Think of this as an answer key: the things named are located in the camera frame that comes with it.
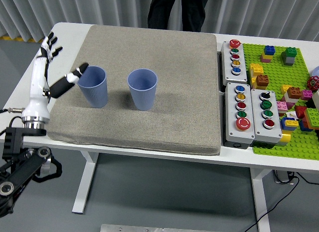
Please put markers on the green grey block stack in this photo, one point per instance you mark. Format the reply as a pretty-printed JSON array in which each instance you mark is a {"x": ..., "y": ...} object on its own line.
[{"x": 289, "y": 57}]

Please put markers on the silver metal plate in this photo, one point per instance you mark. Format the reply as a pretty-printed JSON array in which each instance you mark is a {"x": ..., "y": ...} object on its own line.
[{"x": 149, "y": 228}]

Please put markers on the person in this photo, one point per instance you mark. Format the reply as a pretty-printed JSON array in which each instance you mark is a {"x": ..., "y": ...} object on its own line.
[{"x": 169, "y": 10}]

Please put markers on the yellow building block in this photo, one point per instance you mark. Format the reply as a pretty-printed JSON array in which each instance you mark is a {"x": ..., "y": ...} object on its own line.
[{"x": 284, "y": 89}]

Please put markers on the red valve wheel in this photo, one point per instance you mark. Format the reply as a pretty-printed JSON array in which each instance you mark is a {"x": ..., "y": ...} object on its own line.
[{"x": 313, "y": 83}]

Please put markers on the orange white block stack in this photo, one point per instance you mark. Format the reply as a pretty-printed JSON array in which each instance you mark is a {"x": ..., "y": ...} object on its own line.
[{"x": 294, "y": 92}]

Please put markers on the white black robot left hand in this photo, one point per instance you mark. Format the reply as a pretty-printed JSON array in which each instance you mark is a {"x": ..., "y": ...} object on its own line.
[{"x": 37, "y": 92}]

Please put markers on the yellow round block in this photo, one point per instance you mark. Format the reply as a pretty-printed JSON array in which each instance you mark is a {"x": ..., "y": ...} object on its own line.
[{"x": 285, "y": 138}]

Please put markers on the small white printed tile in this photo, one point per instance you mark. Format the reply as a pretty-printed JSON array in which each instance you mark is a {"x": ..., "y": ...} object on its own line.
[{"x": 291, "y": 114}]

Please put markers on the white box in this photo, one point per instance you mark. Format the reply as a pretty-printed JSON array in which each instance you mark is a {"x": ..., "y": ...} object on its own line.
[{"x": 316, "y": 99}]

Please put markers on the green orange block stack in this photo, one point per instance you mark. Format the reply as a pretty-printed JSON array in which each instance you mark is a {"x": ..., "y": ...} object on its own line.
[{"x": 312, "y": 116}]

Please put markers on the pink building block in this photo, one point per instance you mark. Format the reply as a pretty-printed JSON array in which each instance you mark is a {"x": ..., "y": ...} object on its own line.
[
  {"x": 307, "y": 94},
  {"x": 282, "y": 105}
]

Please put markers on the red building block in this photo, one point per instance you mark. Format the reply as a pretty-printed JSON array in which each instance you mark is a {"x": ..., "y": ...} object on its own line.
[{"x": 300, "y": 111}]

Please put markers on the grey power strip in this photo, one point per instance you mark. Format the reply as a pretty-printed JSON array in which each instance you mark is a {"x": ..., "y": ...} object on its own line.
[{"x": 281, "y": 177}]

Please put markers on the white table leg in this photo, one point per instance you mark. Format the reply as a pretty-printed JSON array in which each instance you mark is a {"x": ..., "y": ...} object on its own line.
[
  {"x": 260, "y": 199},
  {"x": 83, "y": 184}
]

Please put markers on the grey-brown foam mat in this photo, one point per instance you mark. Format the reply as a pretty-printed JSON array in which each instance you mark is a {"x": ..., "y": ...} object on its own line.
[{"x": 162, "y": 67}]

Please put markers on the green building baseplate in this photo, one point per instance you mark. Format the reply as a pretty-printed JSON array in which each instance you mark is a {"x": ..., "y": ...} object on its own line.
[{"x": 274, "y": 72}]

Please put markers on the blue yellow pink block stack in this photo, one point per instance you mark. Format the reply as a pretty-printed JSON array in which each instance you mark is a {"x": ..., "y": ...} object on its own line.
[{"x": 269, "y": 51}]

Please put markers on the yellow white block stack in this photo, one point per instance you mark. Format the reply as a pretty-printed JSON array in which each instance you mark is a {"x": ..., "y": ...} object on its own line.
[{"x": 255, "y": 68}]

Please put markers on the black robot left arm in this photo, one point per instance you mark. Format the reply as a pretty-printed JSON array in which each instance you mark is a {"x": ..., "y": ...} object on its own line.
[{"x": 15, "y": 142}]

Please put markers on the white pleated curtain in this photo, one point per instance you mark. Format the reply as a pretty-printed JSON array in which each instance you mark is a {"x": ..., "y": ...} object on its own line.
[{"x": 99, "y": 7}]

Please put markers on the pale blue round object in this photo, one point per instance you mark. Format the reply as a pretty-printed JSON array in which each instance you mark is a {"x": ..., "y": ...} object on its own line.
[{"x": 316, "y": 72}]

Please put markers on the brown building block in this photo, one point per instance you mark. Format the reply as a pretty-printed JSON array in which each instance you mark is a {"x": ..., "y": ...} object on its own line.
[{"x": 262, "y": 80}]

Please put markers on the grey selector switch control box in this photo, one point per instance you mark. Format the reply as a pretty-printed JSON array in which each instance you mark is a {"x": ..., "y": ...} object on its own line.
[{"x": 256, "y": 122}]

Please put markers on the grey five-button control box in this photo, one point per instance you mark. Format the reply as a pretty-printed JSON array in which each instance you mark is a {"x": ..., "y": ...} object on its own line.
[
  {"x": 230, "y": 122},
  {"x": 227, "y": 72}
]

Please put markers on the blue ribbed plastic cup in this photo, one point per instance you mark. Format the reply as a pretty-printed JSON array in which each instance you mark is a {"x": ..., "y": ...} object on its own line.
[
  {"x": 94, "y": 94},
  {"x": 143, "y": 97}
]

